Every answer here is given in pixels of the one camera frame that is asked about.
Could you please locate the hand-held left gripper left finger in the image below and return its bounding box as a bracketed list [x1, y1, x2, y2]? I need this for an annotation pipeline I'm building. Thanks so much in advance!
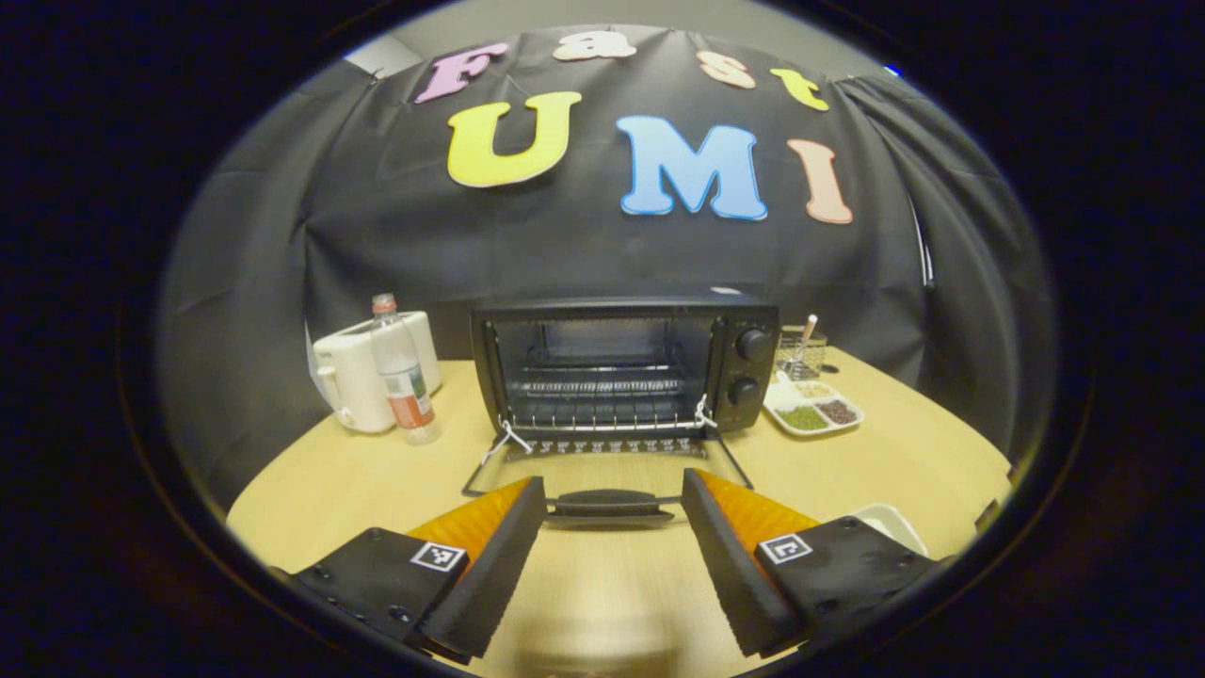
[292, 476, 549, 660]

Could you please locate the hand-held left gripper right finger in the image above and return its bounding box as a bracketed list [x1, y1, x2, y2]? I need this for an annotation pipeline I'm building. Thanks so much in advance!
[680, 468, 942, 658]

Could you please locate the white square dish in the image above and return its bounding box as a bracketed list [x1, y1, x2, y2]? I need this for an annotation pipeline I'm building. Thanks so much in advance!
[847, 503, 930, 558]

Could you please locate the black electric oven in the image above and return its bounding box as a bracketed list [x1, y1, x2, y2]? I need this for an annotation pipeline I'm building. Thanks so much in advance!
[461, 292, 782, 528]

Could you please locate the white divided tray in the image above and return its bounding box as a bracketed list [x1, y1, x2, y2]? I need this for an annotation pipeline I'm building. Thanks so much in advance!
[763, 370, 865, 437]

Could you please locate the clear plastic bottle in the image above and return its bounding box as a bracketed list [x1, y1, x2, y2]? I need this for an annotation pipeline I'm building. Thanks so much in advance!
[370, 293, 442, 446]

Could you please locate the white toaster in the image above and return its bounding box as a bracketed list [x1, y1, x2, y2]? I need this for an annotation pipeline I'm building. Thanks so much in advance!
[311, 311, 443, 434]

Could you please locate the wire mesh holder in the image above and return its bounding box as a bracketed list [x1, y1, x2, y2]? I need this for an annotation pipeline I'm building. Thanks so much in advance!
[777, 325, 829, 380]

